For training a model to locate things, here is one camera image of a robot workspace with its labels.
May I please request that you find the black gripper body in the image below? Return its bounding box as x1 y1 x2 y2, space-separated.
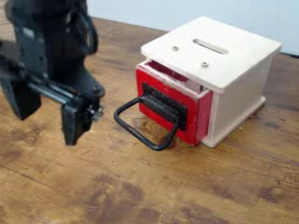
0 28 106 120

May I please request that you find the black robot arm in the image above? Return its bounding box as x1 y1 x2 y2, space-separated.
0 0 106 145

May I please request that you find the right screw on box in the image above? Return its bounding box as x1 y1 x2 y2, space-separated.
201 61 210 67

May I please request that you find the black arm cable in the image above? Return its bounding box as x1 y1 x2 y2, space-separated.
71 1 100 56

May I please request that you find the white wooden box cabinet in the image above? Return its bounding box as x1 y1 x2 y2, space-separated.
142 17 282 147

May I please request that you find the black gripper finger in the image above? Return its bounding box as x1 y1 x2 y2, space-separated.
62 102 92 145
2 80 42 120

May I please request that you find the black metal drawer handle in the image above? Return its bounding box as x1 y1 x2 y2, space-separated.
114 94 187 151

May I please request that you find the red drawer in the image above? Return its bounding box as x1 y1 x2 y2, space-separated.
135 59 213 145

